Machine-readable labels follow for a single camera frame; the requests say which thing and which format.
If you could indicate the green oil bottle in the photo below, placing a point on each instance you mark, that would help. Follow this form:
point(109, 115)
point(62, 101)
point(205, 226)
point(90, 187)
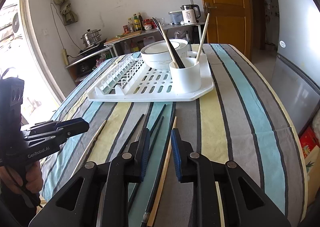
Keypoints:
point(136, 22)

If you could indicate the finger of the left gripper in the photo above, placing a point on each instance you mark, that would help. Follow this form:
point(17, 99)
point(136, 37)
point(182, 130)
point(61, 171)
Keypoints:
point(74, 126)
point(40, 137)

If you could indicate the wooden door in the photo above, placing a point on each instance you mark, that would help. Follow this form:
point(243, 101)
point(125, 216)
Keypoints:
point(230, 22)

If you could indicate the striped tablecloth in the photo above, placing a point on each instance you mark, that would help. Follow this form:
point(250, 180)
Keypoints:
point(241, 119)

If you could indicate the dark sauce bottle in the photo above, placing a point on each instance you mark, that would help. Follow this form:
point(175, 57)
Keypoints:
point(141, 21)

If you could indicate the white bowl with dark rim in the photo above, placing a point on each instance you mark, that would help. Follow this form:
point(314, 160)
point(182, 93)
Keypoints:
point(157, 56)

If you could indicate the stainless steel steamer pot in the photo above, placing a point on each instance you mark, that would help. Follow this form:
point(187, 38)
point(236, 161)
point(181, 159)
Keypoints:
point(91, 37)

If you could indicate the white cylindrical utensil cup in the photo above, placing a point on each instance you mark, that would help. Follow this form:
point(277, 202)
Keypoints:
point(186, 74)

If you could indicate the black induction cooker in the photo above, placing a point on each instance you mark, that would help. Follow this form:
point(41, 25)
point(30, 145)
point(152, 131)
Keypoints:
point(92, 49)

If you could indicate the metal kitchen shelf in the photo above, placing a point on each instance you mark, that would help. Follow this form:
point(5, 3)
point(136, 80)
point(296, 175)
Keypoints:
point(81, 66)

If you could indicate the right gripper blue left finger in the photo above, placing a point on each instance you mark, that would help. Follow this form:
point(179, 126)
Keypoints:
point(115, 177)

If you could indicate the light wooden chopstick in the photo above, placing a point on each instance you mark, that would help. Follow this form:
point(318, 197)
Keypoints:
point(202, 38)
point(88, 148)
point(168, 45)

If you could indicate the red box on floor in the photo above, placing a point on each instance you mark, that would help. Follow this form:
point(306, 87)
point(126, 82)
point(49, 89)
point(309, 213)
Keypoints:
point(308, 141)

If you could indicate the silver refrigerator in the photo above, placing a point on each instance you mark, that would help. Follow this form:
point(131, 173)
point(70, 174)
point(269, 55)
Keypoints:
point(295, 77)

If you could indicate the white plastic dish rack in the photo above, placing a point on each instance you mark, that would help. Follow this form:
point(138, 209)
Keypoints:
point(134, 81)

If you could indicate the white electric kettle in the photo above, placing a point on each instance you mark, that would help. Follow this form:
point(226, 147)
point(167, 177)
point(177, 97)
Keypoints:
point(191, 13)

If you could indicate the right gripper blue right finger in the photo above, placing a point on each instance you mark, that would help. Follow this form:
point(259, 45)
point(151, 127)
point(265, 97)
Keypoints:
point(193, 167)

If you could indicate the person left hand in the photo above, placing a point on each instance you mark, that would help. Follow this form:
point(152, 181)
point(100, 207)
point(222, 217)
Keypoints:
point(33, 176)

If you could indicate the translucent storage container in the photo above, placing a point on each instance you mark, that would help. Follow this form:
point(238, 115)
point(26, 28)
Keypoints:
point(176, 17)

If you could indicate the wooden cutting board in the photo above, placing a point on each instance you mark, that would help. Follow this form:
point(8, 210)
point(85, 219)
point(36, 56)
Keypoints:
point(122, 37)

